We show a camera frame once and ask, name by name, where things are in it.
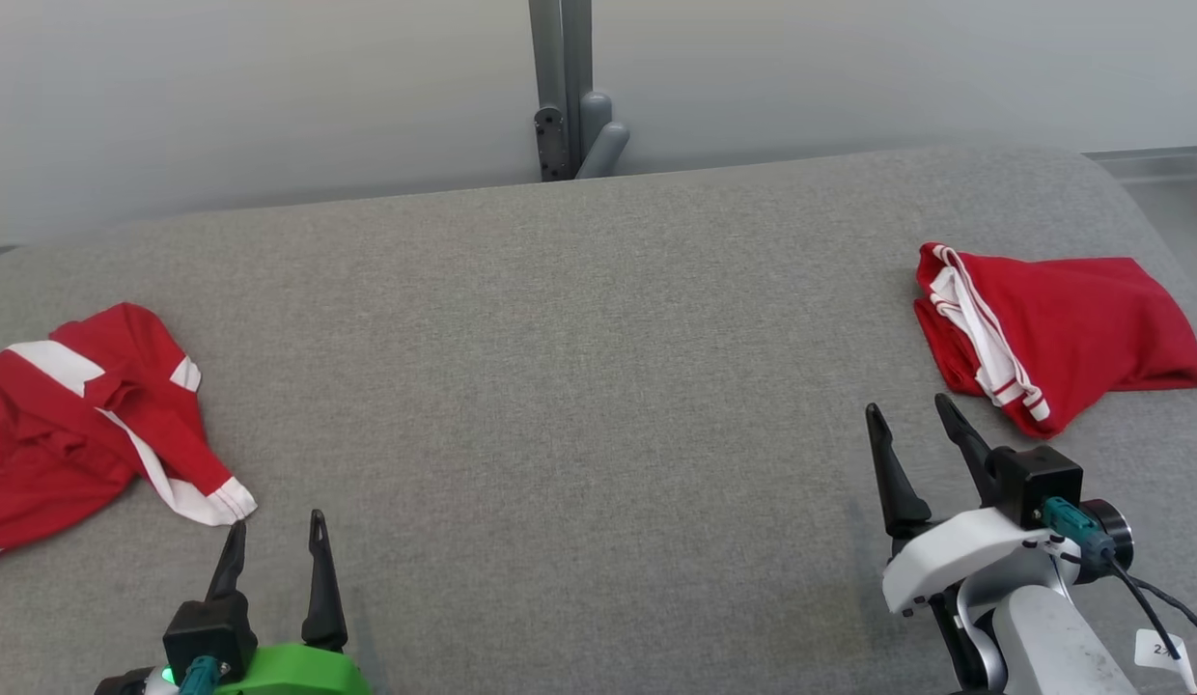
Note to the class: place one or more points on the red shorts white stripes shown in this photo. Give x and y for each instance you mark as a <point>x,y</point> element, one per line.
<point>48,444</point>

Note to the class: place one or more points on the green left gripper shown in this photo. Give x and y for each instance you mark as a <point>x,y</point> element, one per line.
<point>299,671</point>

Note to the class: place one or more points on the red Bulls 23 jersey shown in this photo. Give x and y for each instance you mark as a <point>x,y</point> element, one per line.
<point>1081,328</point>

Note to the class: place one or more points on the small white paper label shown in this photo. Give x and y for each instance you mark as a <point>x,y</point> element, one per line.
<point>1160,650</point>

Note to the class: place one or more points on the grey fabric sofa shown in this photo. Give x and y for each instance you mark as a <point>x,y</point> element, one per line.
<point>579,386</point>

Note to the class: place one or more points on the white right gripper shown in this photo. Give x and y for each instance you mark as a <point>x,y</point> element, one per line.
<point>965,550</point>

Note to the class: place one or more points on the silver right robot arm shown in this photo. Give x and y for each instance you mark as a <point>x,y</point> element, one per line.
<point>1052,647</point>

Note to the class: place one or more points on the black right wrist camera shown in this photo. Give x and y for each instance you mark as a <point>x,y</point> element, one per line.
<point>1038,483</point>

